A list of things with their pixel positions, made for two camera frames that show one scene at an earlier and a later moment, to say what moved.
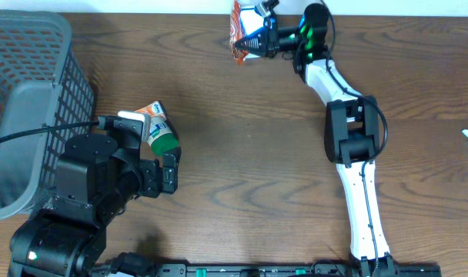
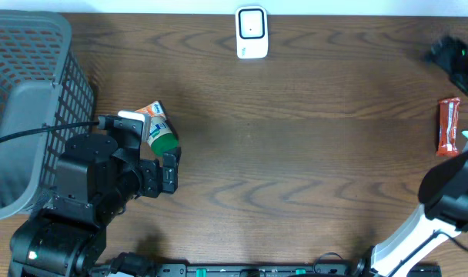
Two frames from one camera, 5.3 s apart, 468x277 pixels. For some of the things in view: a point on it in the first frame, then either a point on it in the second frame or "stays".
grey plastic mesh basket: [36, 78] stays
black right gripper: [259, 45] -> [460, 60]
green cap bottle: [160, 137] stays
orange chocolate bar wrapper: [237, 31] -> [449, 115]
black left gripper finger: [169, 173] stays
